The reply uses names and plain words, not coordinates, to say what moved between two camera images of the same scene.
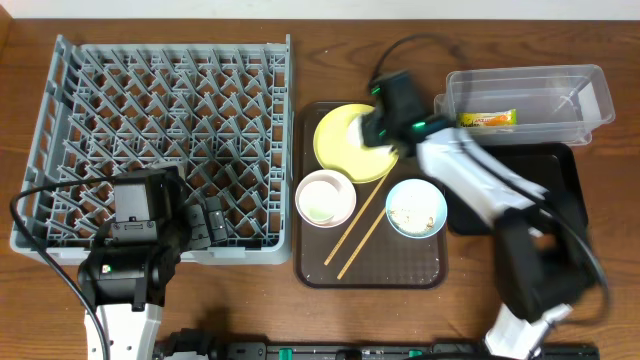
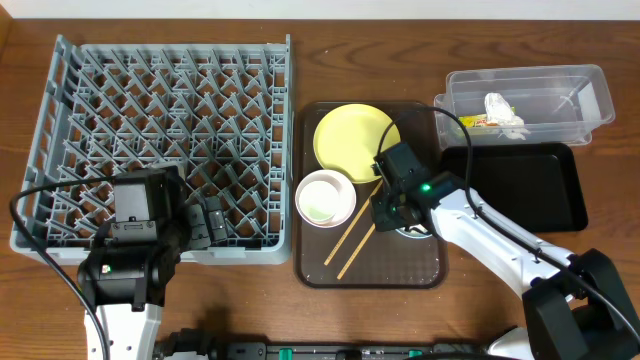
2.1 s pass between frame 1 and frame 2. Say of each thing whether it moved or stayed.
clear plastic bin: stayed
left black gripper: stayed
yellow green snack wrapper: stayed
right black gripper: moved
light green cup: stayed
